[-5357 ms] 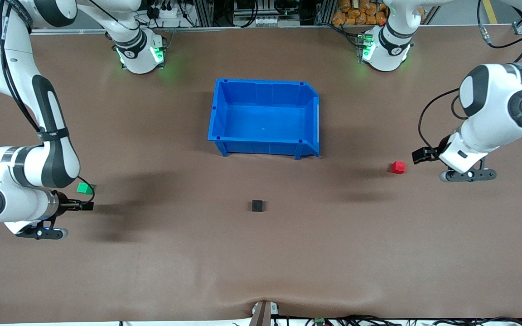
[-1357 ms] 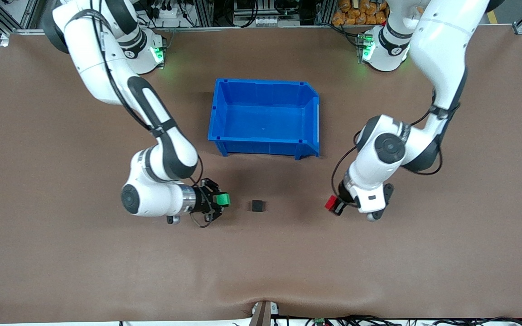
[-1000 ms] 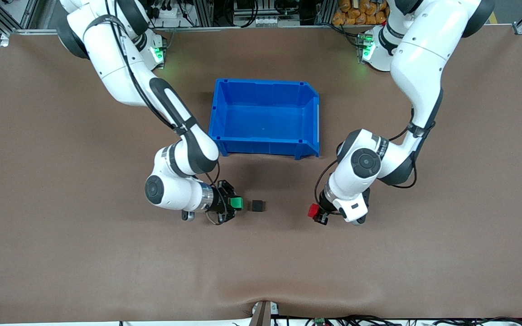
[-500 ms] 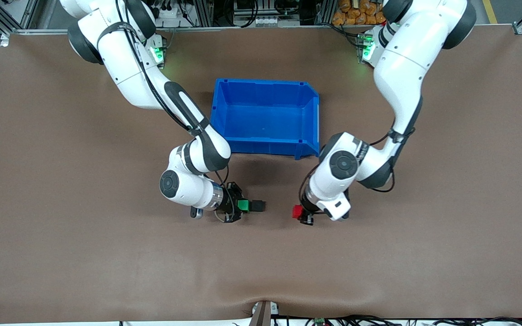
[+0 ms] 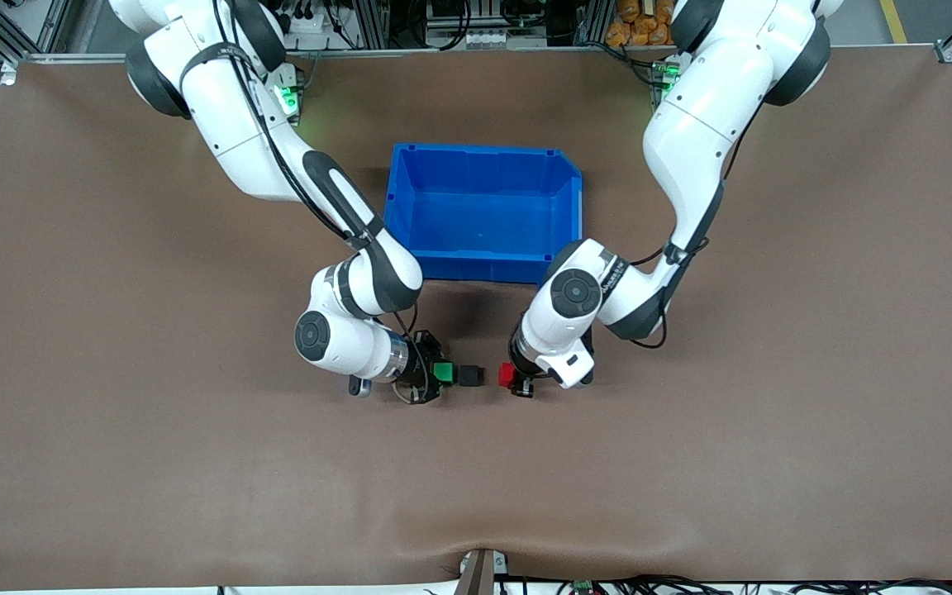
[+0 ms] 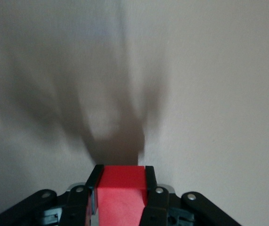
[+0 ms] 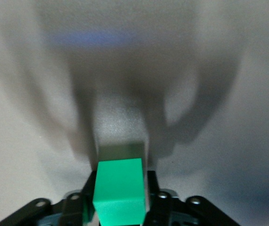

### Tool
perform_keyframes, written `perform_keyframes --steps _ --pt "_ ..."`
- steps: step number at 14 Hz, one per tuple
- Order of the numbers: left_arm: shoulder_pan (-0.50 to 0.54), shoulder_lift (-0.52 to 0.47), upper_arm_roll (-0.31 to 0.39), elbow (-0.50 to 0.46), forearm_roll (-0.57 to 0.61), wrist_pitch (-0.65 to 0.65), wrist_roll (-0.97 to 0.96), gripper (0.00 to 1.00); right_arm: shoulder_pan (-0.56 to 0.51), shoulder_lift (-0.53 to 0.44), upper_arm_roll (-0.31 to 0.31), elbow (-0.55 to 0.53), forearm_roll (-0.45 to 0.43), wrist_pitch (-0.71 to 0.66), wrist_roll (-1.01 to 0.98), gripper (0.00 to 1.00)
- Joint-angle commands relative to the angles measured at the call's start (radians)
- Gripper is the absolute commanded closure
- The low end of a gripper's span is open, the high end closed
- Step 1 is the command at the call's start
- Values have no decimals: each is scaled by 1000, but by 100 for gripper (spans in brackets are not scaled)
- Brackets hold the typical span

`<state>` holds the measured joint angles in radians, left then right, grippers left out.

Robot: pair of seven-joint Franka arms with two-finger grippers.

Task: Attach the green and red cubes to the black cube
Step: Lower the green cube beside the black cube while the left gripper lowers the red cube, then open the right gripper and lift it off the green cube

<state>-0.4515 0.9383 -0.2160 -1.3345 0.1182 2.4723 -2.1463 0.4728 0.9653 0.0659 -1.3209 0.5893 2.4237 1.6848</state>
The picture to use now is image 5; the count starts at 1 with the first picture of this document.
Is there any bag of orange buns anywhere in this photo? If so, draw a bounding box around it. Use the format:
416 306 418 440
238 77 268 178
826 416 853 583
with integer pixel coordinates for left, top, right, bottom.
605 0 680 48

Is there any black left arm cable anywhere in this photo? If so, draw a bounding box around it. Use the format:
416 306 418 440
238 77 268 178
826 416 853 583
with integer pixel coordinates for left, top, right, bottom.
628 124 743 350

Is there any white device box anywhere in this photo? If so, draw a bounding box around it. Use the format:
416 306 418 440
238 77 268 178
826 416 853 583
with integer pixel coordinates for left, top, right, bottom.
465 28 550 49

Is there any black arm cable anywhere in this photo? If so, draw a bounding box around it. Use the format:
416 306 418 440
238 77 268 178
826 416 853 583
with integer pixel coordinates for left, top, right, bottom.
210 0 421 369
628 124 743 350

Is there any brown table mat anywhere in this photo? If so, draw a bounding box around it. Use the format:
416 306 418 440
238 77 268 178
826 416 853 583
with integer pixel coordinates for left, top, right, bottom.
0 45 952 593

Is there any brown post with metal bracket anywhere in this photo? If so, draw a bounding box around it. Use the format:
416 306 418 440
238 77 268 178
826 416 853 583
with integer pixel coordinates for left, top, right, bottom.
455 546 511 595

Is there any blue plastic storage bin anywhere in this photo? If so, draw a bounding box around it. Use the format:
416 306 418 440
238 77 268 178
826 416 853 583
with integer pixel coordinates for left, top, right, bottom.
382 142 585 288

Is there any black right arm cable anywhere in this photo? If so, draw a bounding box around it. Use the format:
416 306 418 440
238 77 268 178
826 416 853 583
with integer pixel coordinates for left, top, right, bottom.
210 0 421 369

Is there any black cable bundle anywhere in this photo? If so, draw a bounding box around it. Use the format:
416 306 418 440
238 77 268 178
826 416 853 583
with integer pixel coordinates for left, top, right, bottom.
499 574 952 595

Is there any white power strip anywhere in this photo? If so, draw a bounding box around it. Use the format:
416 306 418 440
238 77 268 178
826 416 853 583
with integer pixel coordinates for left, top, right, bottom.
281 0 337 39

